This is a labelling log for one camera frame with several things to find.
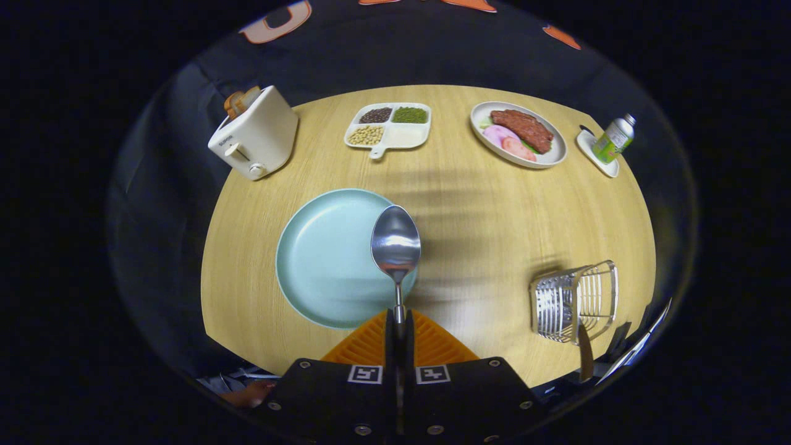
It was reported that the small white dish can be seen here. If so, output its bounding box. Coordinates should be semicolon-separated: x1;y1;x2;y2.
576;125;620;179

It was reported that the white toaster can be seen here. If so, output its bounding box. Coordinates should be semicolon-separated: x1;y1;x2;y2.
208;85;299;181

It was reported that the brown meat steak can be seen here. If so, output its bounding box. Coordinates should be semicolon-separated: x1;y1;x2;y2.
490;109;555;155

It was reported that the metal fork with wooden handle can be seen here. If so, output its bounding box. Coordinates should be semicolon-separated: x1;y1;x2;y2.
570;269;595;383

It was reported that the metal spoon with wooden handle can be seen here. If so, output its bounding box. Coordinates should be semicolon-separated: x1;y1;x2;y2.
371;205;422;402

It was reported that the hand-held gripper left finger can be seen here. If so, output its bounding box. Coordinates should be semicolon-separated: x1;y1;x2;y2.
253;309;397;445

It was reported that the light blue plate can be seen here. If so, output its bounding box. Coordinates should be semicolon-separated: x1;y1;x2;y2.
276;189;418;329

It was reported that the green lettuce leaf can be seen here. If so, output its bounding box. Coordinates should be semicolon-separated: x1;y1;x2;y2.
479;116;539;155

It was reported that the pale pink round slice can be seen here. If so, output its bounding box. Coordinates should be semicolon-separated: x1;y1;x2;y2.
482;125;521;148

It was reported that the perforated metal basket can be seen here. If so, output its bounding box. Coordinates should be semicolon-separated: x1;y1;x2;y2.
530;260;619;345

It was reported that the pink ham slice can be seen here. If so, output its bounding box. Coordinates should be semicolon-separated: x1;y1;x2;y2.
502;136;537;163

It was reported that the green labelled metal bottle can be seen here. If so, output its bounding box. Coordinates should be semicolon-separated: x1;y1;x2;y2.
591;114;637;164

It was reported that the toasted bread slice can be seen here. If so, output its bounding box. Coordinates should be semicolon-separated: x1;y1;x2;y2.
224;87;260;119

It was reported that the round beige plate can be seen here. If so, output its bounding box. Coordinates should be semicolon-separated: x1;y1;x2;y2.
470;101;568;169

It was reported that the pile of yellow soybeans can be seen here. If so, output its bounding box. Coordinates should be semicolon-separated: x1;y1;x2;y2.
347;125;385;146

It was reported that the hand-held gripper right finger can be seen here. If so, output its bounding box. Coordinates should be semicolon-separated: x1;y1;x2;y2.
405;309;548;445

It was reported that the white divided dish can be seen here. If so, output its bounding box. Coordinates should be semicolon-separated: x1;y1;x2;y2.
344;102;432;160

